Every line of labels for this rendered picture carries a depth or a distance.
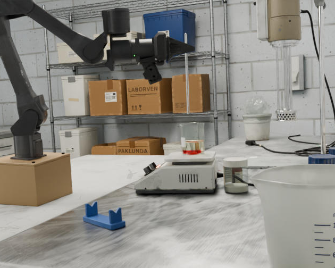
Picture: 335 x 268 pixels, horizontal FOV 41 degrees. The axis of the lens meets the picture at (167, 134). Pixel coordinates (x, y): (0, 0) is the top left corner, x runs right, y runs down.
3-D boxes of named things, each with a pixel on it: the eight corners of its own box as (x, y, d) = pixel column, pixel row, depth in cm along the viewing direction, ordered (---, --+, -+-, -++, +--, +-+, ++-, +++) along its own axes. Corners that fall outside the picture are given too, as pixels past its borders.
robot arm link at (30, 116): (10, 137, 108) (8, 110, 107) (19, 132, 117) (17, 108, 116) (39, 136, 109) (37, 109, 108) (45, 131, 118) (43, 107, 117)
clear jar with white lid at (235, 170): (252, 189, 112) (251, 157, 111) (243, 194, 107) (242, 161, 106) (229, 187, 115) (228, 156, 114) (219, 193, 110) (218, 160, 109)
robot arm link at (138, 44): (132, 43, 121) (133, 66, 122) (129, 33, 103) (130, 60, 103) (162, 42, 122) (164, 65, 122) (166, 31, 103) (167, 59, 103)
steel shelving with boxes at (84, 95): (57, 235, 382) (40, 5, 364) (84, 222, 419) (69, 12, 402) (222, 250, 326) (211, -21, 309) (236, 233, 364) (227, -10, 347)
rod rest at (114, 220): (82, 221, 91) (81, 203, 91) (96, 217, 94) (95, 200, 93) (111, 230, 84) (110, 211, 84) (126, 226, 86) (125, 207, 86)
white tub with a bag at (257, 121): (239, 141, 217) (237, 96, 215) (246, 137, 230) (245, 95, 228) (268, 141, 211) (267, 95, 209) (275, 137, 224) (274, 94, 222)
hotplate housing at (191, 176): (134, 194, 113) (132, 162, 112) (145, 184, 125) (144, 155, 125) (224, 194, 108) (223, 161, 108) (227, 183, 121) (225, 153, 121)
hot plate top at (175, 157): (163, 162, 111) (162, 158, 111) (172, 155, 123) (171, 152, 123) (212, 161, 109) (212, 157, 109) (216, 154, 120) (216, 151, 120)
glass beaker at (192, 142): (203, 158, 112) (202, 123, 111) (178, 158, 113) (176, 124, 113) (208, 153, 118) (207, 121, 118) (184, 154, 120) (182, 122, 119)
